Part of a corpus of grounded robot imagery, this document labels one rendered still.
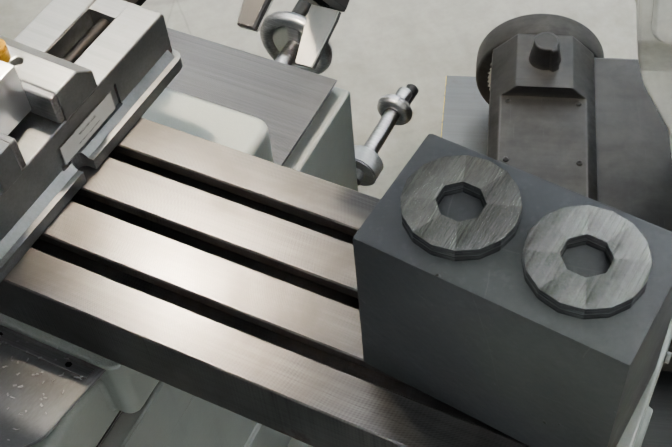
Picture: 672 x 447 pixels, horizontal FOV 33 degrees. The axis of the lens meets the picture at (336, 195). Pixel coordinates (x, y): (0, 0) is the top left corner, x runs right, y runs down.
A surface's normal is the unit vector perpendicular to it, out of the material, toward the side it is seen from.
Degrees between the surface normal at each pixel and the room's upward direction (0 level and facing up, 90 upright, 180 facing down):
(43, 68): 0
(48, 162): 90
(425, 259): 0
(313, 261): 0
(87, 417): 90
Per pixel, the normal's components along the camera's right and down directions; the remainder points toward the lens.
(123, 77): 0.88, 0.34
